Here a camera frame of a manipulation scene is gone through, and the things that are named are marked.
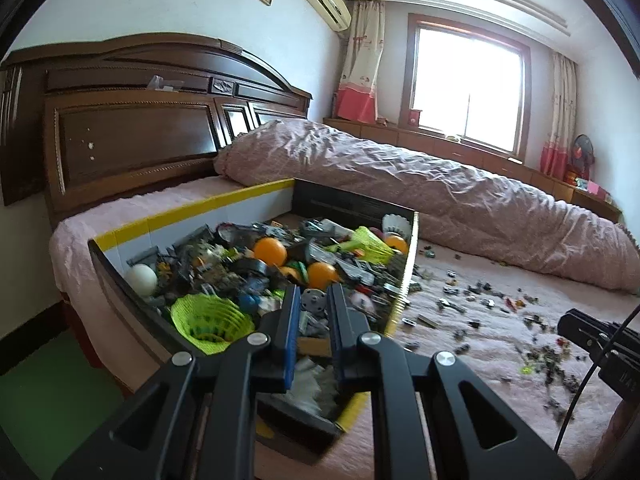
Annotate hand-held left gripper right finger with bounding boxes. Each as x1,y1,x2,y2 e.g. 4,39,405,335
327,282,576,480

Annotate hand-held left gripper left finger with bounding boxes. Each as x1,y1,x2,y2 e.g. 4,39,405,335
52,284,302,480

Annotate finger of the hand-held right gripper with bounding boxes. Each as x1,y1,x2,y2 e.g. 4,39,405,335
556,310,640,357

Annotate yellow cardboard box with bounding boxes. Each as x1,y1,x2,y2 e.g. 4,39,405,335
87,178,420,466

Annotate person's right forearm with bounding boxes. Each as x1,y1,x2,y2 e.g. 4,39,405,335
607,400,640,463

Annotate grey round wheel piece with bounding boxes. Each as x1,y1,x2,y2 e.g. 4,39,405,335
302,287,328,318

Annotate white crumpled paper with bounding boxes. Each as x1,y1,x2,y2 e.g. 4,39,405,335
290,360,341,416

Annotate green plastic shuttlecock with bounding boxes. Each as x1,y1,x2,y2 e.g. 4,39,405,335
350,226,396,264
170,294,256,356

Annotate pink fuzzy bed blanket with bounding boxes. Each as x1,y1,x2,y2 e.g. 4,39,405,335
50,177,640,480

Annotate scattered small toy bricks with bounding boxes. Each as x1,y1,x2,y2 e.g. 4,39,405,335
400,242,596,421

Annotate white shuttlecock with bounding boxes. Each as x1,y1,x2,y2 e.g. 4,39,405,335
382,214,413,236

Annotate white ball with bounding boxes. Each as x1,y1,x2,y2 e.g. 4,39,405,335
124,263,158,296

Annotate pink quilt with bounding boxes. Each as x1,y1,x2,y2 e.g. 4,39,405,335
214,120,640,293

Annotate red standing fan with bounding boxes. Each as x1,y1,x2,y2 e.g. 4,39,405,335
572,134,596,183

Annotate long wooden window cabinet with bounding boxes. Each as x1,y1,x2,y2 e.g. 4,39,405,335
324,117,623,223

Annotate cream and red curtain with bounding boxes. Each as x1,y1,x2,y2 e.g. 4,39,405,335
332,0,387,124
540,52,578,178

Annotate dark wooden headboard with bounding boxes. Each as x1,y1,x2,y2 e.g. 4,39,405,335
0,32,313,211

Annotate wooden framed window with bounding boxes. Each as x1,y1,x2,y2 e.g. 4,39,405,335
407,12,532,158

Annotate black cable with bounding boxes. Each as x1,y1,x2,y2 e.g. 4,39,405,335
552,304,640,452

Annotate wooden bed frame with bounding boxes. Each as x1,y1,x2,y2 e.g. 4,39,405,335
59,295,133,403

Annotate wall air conditioner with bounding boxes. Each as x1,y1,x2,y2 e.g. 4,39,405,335
304,0,352,33

